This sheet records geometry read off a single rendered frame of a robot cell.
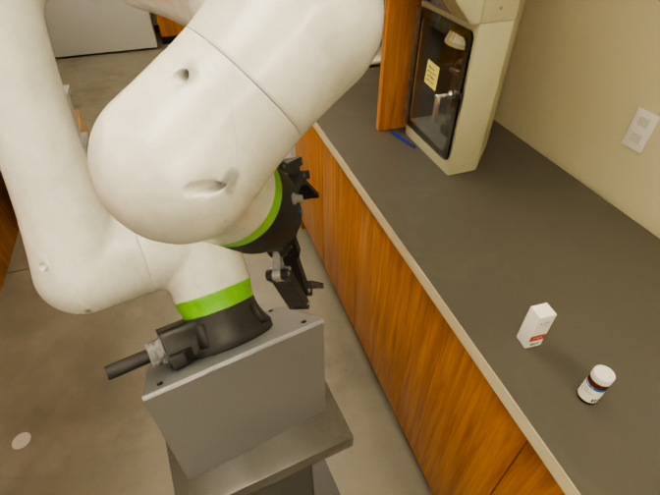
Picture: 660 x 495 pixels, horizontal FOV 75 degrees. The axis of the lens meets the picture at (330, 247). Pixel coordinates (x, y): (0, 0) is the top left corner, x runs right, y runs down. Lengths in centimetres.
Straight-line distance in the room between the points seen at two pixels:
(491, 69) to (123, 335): 196
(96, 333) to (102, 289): 178
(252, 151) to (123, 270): 43
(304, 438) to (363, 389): 115
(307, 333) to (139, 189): 44
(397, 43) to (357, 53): 137
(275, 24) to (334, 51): 4
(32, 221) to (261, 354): 34
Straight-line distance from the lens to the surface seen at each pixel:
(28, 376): 244
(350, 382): 202
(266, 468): 86
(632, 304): 127
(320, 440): 87
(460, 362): 118
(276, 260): 48
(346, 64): 29
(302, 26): 28
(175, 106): 27
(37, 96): 64
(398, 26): 165
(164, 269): 69
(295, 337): 66
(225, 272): 69
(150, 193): 27
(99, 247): 67
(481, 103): 146
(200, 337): 72
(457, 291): 112
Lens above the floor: 174
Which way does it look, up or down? 42 degrees down
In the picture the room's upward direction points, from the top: straight up
